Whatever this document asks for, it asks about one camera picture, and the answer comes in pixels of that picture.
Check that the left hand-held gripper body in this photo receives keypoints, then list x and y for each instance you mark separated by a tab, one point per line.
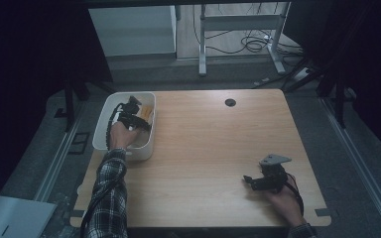
129	114

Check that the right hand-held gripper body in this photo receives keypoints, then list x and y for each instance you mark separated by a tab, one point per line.
273	177

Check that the white glove with orange fingers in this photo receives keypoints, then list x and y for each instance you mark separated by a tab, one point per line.
146	111

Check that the white plastic bin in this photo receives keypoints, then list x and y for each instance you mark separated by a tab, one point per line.
145	145

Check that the person's left hand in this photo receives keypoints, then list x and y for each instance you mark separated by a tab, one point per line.
122	137

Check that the person's right hand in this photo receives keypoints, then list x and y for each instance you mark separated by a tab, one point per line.
286	205

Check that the black stand legs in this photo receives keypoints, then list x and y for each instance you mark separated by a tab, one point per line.
72	95
339	95

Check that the black tape strip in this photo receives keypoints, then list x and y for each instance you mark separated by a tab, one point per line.
322	212
76	214

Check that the black round table grommet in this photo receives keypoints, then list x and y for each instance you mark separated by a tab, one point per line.
230	102

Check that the white cabinet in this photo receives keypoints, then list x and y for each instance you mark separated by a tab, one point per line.
132	29

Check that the white power strip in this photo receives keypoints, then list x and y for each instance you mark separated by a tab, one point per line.
301	74

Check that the white flat box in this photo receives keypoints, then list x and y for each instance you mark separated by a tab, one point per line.
13	218

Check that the metal floor rail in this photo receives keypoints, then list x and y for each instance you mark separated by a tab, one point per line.
360	158
58	158

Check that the grey metal desk frame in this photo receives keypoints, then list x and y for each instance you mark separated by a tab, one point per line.
241	23

